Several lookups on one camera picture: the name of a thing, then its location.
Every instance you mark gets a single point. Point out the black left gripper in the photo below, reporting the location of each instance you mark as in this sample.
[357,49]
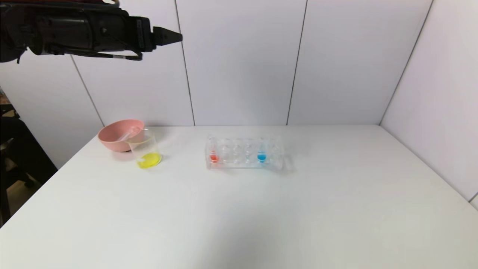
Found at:
[145,34]

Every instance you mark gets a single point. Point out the test tube with yellow pigment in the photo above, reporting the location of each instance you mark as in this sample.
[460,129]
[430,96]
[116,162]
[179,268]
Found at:
[129,133]

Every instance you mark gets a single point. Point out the test tube with blue pigment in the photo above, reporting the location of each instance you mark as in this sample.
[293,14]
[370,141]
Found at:
[261,157]

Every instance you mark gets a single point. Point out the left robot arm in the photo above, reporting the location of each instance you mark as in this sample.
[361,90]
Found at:
[41,30]

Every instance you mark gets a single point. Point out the clear glass beaker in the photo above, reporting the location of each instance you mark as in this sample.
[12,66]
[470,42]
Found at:
[148,160]

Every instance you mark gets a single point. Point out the test tube with red pigment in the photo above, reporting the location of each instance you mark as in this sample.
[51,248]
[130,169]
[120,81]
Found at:
[214,158]

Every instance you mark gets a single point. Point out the clear acrylic test tube rack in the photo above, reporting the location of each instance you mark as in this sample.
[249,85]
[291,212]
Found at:
[242,160]

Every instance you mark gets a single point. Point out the pink bowl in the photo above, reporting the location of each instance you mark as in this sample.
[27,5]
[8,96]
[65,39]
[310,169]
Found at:
[112,140]

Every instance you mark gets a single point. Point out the dark furniture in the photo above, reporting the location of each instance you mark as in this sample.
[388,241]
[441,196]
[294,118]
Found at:
[18,160]

